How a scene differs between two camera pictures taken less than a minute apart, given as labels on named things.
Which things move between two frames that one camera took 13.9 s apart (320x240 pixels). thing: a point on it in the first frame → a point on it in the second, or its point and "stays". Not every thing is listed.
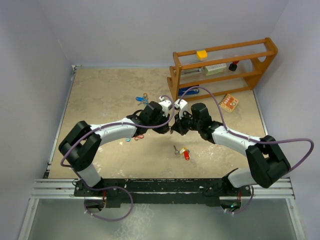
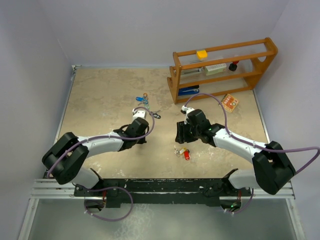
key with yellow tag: [178, 152] stays
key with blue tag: [140, 98] stays
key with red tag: [187, 155] stays
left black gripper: [162, 130] → [141, 140]
